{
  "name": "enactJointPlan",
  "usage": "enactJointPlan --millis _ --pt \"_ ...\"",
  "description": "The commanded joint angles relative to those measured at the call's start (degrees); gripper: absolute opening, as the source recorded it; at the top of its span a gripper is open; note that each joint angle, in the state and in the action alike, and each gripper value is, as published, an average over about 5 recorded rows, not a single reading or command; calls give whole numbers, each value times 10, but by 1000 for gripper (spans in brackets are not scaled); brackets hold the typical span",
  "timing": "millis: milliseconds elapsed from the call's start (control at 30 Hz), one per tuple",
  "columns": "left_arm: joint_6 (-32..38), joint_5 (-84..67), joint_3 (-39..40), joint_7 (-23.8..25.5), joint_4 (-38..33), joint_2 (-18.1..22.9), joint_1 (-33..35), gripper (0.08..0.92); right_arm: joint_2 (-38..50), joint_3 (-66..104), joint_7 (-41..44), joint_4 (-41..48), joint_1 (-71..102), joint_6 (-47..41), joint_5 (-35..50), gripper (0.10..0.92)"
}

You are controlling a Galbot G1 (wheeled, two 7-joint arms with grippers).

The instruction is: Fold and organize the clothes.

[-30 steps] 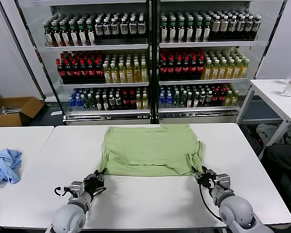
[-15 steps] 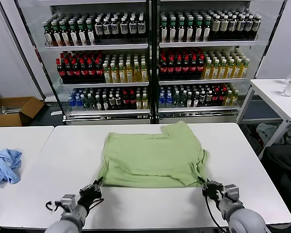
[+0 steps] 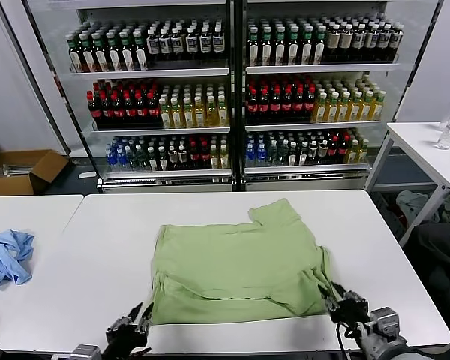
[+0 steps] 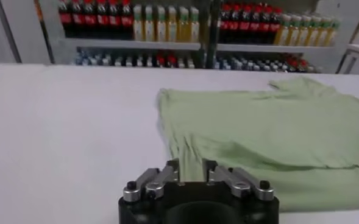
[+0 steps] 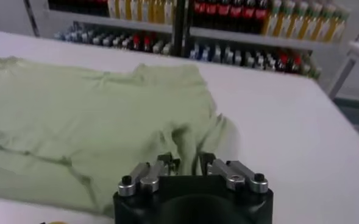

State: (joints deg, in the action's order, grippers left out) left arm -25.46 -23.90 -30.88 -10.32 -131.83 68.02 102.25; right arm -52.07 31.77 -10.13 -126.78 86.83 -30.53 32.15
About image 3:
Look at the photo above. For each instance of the small clear green bottle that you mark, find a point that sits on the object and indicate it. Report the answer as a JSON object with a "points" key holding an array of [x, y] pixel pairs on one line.
{"points": [[272, 153], [133, 157], [143, 157], [283, 153]]}

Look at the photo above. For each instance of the metal rods bundle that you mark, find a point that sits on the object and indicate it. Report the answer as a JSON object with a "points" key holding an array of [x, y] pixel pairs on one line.
{"points": [[20, 168]]}

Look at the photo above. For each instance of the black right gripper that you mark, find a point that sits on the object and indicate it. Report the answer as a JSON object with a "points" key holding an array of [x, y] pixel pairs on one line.
{"points": [[350, 311]]}

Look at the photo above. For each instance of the light green t-shirt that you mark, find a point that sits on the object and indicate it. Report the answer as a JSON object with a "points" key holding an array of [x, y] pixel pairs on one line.
{"points": [[228, 262]]}

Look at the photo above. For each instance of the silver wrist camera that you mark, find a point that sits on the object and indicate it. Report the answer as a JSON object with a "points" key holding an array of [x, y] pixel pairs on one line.
{"points": [[85, 352], [388, 320]]}

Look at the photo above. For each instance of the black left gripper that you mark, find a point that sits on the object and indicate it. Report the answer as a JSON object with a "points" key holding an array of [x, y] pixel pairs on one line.
{"points": [[127, 339]]}

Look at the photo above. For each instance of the small blue drink bottle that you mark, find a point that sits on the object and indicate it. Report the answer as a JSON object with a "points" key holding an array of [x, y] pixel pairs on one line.
{"points": [[261, 153], [110, 157], [122, 157], [250, 153]]}

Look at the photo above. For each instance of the crumpled light blue shirt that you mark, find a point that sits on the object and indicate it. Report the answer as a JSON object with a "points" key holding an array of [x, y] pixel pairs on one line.
{"points": [[7, 258]]}

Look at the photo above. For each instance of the small red cap cola bottle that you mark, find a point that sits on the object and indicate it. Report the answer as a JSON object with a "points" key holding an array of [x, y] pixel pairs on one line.
{"points": [[204, 155], [344, 150], [333, 150], [193, 156]]}

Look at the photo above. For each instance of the grey clothes heap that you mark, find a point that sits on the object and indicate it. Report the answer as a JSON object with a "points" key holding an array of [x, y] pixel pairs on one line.
{"points": [[412, 206]]}

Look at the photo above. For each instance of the dark label white cap bottle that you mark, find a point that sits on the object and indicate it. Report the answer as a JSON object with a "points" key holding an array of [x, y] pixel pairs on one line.
{"points": [[218, 42], [396, 41], [371, 41], [177, 44], [384, 41], [205, 43], [152, 45], [165, 44], [359, 41], [191, 43]]}

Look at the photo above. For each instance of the small dark white label bottle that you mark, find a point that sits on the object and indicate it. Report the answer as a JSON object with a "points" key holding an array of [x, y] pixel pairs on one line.
{"points": [[182, 156], [303, 153], [152, 157], [323, 152], [293, 153], [162, 157], [172, 157], [313, 152]]}

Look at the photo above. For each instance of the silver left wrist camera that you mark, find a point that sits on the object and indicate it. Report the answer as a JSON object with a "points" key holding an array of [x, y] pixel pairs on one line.
{"points": [[85, 352]]}

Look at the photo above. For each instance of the white metal shelf board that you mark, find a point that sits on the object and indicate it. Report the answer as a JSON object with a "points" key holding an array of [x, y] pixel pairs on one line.
{"points": [[322, 68], [307, 169], [161, 130], [315, 125], [150, 72], [165, 174]]}

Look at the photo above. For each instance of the beverage display cabinet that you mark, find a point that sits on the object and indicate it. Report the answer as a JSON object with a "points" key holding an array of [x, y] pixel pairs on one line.
{"points": [[322, 9], [153, 11]]}

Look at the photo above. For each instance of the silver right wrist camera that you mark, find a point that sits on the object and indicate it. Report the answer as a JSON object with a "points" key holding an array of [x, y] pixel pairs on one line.
{"points": [[388, 320]]}

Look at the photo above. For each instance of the white side table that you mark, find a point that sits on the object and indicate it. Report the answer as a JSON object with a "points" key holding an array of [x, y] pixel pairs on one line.
{"points": [[420, 142]]}

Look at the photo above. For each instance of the beige label bottle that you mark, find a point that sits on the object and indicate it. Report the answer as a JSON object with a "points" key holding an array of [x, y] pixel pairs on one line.
{"points": [[347, 41], [334, 41]]}

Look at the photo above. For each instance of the open cardboard box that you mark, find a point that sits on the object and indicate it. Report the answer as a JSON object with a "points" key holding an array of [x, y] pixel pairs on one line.
{"points": [[18, 183]]}

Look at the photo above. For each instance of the white flat floor object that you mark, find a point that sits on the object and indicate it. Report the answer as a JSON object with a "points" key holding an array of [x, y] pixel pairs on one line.
{"points": [[87, 174]]}

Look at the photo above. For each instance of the green cap tea bottle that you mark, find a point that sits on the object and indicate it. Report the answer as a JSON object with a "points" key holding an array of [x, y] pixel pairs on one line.
{"points": [[140, 50], [100, 52], [279, 45], [266, 45], [126, 51], [113, 51], [253, 45], [320, 44], [87, 53], [74, 54], [306, 45], [293, 45]]}

